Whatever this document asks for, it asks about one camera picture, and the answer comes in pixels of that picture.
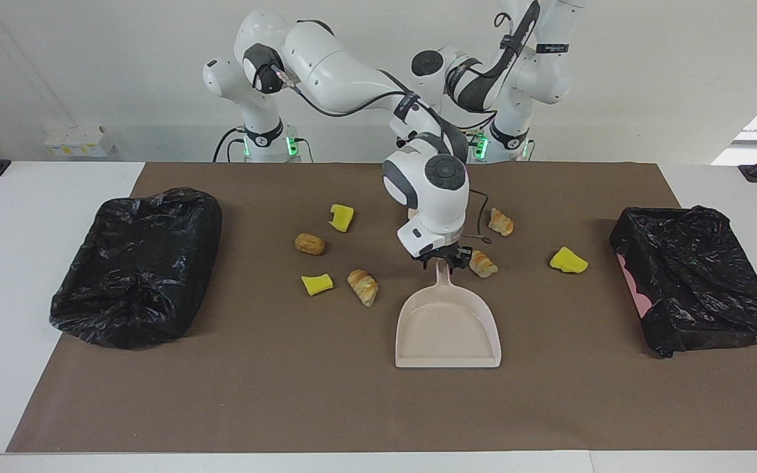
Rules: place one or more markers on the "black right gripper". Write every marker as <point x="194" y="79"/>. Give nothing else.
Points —
<point x="454" y="253"/>

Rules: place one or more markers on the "toy croissant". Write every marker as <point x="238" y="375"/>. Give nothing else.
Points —
<point x="364" y="288"/>
<point x="502" y="223"/>
<point x="485" y="265"/>

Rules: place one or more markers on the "beige plastic dustpan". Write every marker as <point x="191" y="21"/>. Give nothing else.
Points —
<point x="447" y="328"/>

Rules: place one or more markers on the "notched yellow sponge piece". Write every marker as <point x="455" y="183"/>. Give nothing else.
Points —
<point x="344" y="220"/>

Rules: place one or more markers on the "brown bread roll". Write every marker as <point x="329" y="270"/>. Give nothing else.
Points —
<point x="309" y="244"/>

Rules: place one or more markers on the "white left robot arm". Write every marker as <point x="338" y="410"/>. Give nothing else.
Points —
<point x="543" y="72"/>

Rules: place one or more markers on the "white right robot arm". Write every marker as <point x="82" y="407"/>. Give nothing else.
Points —
<point x="326" y="66"/>

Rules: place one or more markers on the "pink plastic bin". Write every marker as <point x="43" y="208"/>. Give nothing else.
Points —
<point x="633" y="284"/>

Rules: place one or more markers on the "black plastic trash bag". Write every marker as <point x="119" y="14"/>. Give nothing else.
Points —
<point x="700" y="276"/>
<point x="142" y="263"/>

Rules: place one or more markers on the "brown table mat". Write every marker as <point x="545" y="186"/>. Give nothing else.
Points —
<point x="286" y="381"/>

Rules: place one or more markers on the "white power socket box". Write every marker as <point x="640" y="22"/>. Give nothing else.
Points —
<point x="76" y="141"/>

